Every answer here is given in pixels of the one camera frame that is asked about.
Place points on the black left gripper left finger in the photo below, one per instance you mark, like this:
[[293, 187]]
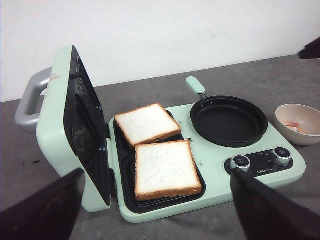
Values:
[[49, 214]]

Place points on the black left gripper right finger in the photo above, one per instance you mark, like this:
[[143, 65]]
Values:
[[265, 214]]

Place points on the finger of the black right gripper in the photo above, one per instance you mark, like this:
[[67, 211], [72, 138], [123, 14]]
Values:
[[311, 50]]

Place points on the cream ribbed bowl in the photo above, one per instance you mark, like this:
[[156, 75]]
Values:
[[307, 117]]

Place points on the white bread slice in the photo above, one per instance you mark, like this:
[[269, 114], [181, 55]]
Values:
[[165, 169], [147, 125]]

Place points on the mint green sandwich maker lid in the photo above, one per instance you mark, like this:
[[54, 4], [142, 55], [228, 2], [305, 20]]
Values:
[[61, 107]]

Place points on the orange cooked shrimp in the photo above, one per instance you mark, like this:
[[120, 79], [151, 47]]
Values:
[[294, 126]]

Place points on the mint green breakfast maker base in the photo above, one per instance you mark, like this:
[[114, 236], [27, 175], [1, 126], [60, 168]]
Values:
[[212, 161]]

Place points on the silver left control knob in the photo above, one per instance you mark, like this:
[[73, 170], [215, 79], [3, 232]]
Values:
[[241, 162]]

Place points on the silver control knob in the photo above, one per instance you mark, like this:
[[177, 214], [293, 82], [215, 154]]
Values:
[[241, 162], [281, 156]]

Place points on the silver right control knob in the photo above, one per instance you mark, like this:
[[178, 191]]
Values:
[[281, 156]]

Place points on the black round frying pan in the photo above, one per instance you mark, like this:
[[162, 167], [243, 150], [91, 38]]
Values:
[[226, 121]]

